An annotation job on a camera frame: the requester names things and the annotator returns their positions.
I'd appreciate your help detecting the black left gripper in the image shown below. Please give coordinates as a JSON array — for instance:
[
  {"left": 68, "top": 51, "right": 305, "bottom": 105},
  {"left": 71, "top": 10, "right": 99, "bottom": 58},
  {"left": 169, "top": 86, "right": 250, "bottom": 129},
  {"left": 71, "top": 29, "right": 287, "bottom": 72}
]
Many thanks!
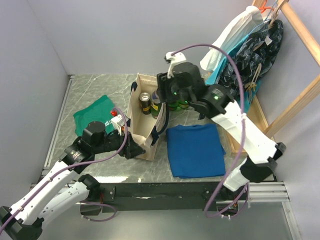
[{"left": 92, "top": 125, "right": 146, "bottom": 159}]

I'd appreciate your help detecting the green glass bottle front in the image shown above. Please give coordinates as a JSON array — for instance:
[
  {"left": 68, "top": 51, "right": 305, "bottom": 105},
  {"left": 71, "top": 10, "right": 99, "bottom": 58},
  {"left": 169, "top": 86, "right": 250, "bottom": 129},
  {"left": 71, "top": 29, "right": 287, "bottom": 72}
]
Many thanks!
[{"left": 168, "top": 101, "right": 179, "bottom": 111}]

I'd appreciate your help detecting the beige canvas tote bag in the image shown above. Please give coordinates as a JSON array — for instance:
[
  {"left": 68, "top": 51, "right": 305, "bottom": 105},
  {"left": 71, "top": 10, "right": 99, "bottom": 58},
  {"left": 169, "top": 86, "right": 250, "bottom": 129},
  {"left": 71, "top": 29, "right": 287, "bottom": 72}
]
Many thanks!
[{"left": 126, "top": 73, "right": 167, "bottom": 161}]

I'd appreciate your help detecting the green glass bottle gold cap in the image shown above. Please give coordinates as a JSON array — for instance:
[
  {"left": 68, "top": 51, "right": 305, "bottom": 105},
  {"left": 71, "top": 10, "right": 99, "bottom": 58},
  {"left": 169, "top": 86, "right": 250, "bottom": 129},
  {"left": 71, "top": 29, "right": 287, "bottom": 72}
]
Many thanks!
[{"left": 150, "top": 99, "right": 162, "bottom": 119}]

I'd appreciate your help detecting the red silver beverage can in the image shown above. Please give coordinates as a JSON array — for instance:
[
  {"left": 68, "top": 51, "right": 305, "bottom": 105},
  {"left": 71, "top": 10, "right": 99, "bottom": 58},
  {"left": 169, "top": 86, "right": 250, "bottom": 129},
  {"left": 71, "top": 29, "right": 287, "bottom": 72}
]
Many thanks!
[{"left": 151, "top": 90, "right": 160, "bottom": 104}]

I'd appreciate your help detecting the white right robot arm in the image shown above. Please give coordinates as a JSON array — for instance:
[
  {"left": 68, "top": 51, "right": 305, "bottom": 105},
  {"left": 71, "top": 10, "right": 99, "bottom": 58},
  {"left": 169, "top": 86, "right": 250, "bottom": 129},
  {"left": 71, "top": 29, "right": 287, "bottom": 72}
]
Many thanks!
[{"left": 156, "top": 62, "right": 286, "bottom": 199}]

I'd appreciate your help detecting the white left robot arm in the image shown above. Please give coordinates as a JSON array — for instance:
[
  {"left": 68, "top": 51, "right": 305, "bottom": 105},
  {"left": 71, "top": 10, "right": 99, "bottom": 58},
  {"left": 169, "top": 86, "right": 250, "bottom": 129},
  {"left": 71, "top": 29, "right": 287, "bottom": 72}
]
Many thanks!
[{"left": 0, "top": 121, "right": 146, "bottom": 240}]

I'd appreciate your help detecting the turquoise hanging shirt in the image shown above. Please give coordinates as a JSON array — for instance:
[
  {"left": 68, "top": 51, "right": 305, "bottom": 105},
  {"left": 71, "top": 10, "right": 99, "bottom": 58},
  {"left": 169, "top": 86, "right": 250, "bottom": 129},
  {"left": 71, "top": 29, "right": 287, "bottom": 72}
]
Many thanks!
[{"left": 204, "top": 32, "right": 261, "bottom": 106}]

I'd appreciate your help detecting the green folded t-shirt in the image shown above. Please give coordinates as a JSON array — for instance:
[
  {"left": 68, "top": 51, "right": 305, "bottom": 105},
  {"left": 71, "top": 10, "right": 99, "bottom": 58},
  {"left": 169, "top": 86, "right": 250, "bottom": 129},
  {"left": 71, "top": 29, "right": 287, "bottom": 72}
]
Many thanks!
[{"left": 73, "top": 95, "right": 115, "bottom": 136}]

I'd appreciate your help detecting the blue folded t-shirt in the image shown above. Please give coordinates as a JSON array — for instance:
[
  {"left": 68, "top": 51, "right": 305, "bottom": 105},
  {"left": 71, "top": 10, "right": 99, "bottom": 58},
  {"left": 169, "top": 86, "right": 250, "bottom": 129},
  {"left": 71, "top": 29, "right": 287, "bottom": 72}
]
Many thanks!
[{"left": 166, "top": 123, "right": 226, "bottom": 179}]

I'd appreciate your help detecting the dark patterned hanging shirt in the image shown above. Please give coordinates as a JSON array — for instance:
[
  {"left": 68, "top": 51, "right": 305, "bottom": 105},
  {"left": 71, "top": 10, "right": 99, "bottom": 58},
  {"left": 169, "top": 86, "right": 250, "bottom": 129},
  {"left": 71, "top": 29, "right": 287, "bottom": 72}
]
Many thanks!
[{"left": 205, "top": 19, "right": 284, "bottom": 113}]

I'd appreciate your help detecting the orange clothes hanger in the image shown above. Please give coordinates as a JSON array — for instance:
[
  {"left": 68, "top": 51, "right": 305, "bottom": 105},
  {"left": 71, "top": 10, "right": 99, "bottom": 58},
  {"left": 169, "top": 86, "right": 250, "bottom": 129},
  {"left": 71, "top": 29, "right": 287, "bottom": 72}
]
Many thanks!
[{"left": 259, "top": 0, "right": 274, "bottom": 13}]

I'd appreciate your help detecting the wooden clothes rack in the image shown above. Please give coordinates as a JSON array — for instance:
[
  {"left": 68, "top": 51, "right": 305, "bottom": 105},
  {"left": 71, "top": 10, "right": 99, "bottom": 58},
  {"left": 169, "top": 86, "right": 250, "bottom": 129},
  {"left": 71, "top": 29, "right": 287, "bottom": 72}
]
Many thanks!
[{"left": 224, "top": 0, "right": 320, "bottom": 157}]

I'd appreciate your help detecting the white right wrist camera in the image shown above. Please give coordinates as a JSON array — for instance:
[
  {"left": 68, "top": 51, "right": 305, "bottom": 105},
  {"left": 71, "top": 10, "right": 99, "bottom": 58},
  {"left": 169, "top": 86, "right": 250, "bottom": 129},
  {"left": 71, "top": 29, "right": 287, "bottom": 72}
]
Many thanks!
[{"left": 164, "top": 51, "right": 187, "bottom": 79}]

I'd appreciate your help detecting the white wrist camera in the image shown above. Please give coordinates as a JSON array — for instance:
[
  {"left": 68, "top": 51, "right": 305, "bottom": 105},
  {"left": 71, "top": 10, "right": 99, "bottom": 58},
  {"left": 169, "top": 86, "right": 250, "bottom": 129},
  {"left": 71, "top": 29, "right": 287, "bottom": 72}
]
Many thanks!
[
  {"left": 110, "top": 110, "right": 129, "bottom": 136},
  {"left": 164, "top": 51, "right": 187, "bottom": 79}
]

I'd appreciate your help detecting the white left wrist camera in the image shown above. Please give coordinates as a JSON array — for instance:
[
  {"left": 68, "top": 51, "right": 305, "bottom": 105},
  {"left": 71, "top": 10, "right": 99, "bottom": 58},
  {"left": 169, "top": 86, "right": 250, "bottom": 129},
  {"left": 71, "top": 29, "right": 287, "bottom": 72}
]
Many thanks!
[{"left": 110, "top": 110, "right": 129, "bottom": 136}]

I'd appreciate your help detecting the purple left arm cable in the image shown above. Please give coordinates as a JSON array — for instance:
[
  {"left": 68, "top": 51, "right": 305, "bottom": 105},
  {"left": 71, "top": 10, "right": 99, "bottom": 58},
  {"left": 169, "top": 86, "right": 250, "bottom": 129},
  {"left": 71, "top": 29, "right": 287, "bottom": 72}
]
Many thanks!
[{"left": 1, "top": 106, "right": 130, "bottom": 231}]

